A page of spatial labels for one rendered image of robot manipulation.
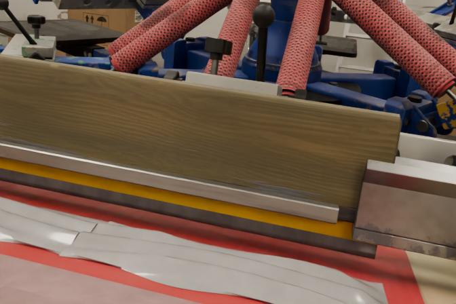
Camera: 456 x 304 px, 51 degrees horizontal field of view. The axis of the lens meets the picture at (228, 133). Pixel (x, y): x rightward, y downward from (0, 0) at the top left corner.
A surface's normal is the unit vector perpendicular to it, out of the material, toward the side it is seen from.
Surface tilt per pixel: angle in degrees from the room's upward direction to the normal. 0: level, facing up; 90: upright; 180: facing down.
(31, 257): 16
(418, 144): 74
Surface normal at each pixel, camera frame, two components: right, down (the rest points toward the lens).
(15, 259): 0.15, -0.98
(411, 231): -0.21, 0.05
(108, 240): 0.17, -0.83
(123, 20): -0.29, 0.30
